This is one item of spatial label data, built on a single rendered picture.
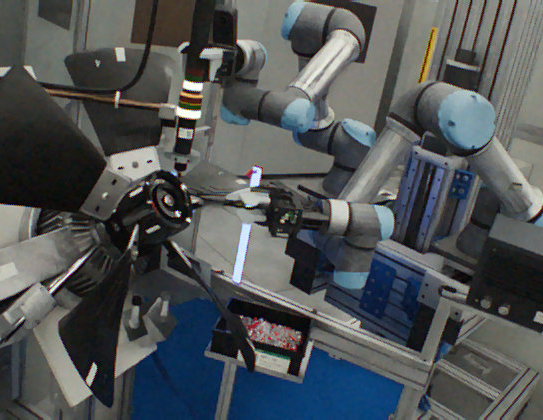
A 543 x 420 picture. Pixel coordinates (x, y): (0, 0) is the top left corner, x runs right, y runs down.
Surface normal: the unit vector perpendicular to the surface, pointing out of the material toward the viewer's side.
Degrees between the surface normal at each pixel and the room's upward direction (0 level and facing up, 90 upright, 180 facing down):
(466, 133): 86
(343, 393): 90
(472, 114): 86
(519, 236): 15
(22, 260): 50
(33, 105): 73
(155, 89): 44
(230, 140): 90
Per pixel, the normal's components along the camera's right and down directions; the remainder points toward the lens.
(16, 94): 0.68, 0.04
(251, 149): 0.58, 0.38
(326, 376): -0.44, 0.22
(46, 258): 0.79, -0.36
